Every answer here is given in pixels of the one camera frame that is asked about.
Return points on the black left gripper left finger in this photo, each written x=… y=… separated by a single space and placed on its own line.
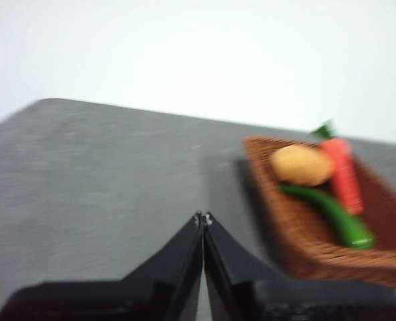
x=158 y=297

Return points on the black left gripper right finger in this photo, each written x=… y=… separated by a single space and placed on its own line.
x=251 y=297

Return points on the long green pepper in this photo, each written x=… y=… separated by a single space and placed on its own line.
x=335 y=214

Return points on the brown wicker basket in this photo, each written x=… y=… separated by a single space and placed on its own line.
x=305 y=247

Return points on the yellow-brown potato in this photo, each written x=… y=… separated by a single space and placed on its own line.
x=300 y=165

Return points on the orange carrot with green leaves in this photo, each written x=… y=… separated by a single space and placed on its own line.
x=343 y=174

